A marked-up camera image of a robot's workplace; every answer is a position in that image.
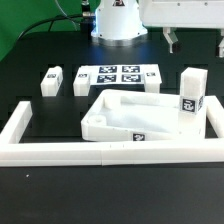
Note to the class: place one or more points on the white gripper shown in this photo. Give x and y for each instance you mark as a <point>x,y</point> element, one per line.
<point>183,14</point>

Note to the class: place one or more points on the white desk tabletop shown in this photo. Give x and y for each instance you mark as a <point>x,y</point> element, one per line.
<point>118,115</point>

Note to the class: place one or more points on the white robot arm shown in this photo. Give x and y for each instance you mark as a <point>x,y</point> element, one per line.
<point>119,22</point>

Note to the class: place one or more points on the white marker sheet with tags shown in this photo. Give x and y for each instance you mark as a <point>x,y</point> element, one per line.
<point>120,74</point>

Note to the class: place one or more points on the black cable connector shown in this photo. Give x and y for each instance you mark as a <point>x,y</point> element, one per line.
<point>88,17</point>

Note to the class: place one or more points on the white U-shaped obstacle frame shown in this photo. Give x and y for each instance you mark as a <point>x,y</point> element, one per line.
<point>13,153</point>

